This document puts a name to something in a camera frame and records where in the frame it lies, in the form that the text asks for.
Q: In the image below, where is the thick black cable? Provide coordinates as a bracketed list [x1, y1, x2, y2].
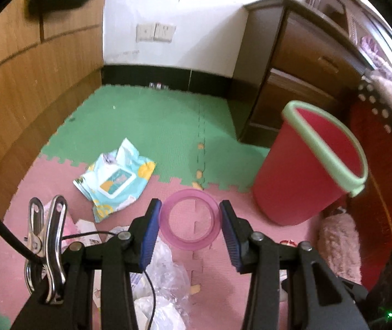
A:
[0, 191, 45, 265]

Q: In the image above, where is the green foam mat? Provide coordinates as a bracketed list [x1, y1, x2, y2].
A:
[39, 84, 270, 193]

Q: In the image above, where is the pink translucent plastic ring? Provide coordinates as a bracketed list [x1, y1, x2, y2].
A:
[159, 189, 222, 251]

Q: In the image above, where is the silver metal spring clip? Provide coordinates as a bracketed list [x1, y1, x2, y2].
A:
[24, 195, 69, 305]

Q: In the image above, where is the crumpled clear plastic bag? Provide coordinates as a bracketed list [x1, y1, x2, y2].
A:
[132, 237, 191, 330]

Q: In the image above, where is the light wooden wardrobe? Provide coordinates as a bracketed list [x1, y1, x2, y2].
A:
[0, 0, 106, 221]

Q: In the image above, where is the pink foam mat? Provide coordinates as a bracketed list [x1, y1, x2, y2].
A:
[0, 155, 324, 330]

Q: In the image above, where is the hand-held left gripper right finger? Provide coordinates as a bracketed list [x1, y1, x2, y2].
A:
[219, 199, 370, 330]

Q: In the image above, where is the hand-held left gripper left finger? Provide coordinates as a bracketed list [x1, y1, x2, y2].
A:
[10, 198, 163, 330]

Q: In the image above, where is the dark wooden headboard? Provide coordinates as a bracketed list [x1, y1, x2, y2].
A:
[304, 0, 392, 86]

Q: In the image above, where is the dark wooden nightstand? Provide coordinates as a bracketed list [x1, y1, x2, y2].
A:
[230, 0, 372, 148]

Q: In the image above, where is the blue white wet wipes pack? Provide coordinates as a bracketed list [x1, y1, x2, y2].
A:
[73, 138, 156, 223]

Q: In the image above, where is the black white dotted cloth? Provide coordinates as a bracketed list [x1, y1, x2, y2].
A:
[356, 79, 392, 138]

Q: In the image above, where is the dark red bed cover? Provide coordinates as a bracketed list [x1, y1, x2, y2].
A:
[345, 100, 392, 303]

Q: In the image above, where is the pink fluffy slipper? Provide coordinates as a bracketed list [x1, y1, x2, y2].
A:
[317, 208, 363, 284]

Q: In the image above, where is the red bin with green rim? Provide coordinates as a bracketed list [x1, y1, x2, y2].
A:
[253, 100, 369, 227]

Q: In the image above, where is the white wall socket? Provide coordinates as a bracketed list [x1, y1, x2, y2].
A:
[154, 23, 176, 43]
[137, 23, 155, 42]

